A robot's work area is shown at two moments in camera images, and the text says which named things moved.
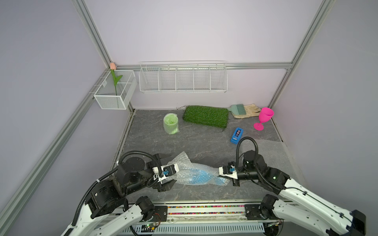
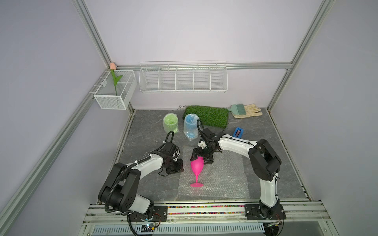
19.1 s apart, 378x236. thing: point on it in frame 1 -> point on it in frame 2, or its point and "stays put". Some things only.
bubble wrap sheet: (193, 173) -> (190, 129)
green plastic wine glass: (171, 124) stays put
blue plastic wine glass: (199, 177) -> (191, 123)
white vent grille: (196, 228) stays put
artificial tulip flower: (113, 67) stays put
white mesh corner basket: (116, 91) stays put
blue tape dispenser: (236, 135) stays put
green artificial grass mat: (215, 117) stays put
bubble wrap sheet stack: (276, 154) -> (224, 179)
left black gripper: (163, 186) -> (179, 168)
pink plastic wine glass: (265, 116) -> (197, 166)
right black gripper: (235, 183) -> (197, 150)
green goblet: (171, 123) stays put
